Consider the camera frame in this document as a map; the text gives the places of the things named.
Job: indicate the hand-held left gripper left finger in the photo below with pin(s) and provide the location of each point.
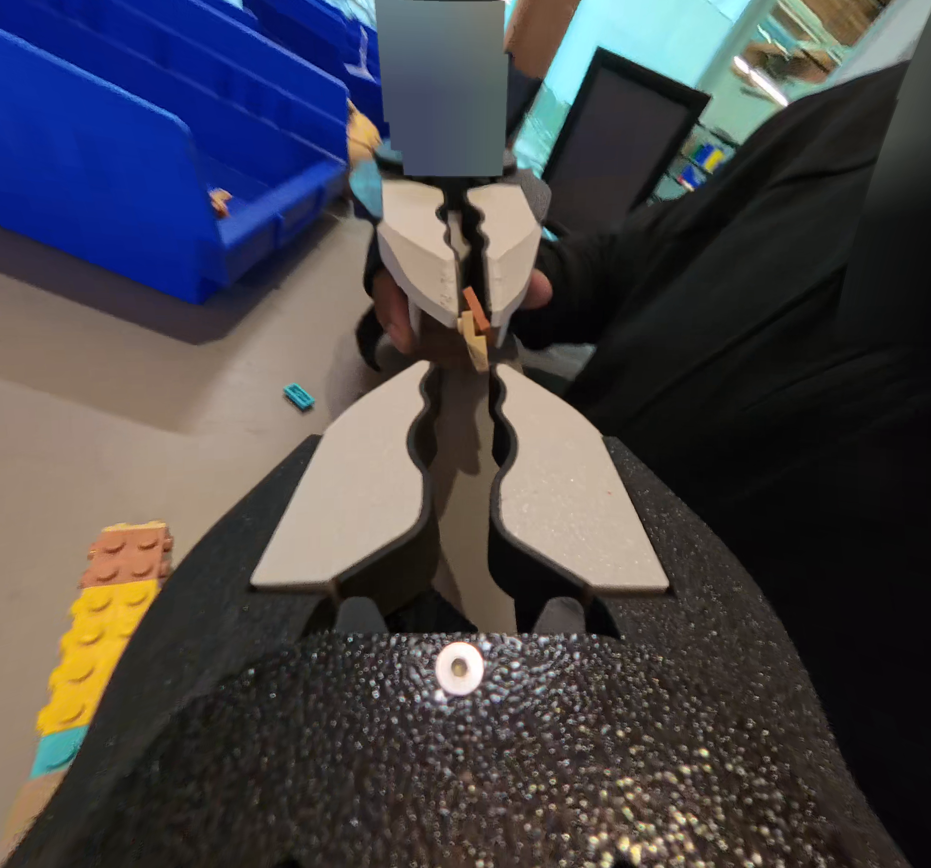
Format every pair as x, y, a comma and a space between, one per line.
342, 511

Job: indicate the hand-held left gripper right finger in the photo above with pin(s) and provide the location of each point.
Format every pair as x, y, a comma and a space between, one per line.
574, 519

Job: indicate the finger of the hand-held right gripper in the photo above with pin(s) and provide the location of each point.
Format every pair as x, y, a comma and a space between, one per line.
509, 242
414, 242

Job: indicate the brown square lego plate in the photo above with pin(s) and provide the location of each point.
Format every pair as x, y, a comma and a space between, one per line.
474, 304

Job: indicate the yellow toothed lego piece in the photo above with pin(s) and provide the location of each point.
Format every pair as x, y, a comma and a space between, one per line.
476, 351

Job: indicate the teal small lego plate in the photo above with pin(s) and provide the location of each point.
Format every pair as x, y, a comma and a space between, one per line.
299, 395

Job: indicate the long multicoloured lego build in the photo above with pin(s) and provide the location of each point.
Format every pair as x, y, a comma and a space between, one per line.
94, 635

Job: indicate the person's right forearm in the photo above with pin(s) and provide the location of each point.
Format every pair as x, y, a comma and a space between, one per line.
691, 228

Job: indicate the pile of brown lego pieces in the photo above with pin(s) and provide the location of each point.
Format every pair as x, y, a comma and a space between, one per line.
220, 202

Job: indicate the person's right hand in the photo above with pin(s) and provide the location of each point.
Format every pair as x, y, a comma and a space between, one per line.
393, 315

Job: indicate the black framed monitor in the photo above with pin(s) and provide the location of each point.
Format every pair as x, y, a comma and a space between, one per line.
625, 148

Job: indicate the yellow and blue box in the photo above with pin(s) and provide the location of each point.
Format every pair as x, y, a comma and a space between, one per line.
704, 159

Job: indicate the wooden beam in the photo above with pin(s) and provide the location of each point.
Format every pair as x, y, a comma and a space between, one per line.
553, 2

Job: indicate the blue plastic storage bin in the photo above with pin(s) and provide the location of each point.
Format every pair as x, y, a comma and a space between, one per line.
305, 31
94, 177

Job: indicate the person's black clothed body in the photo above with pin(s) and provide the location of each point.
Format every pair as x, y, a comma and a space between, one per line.
836, 519

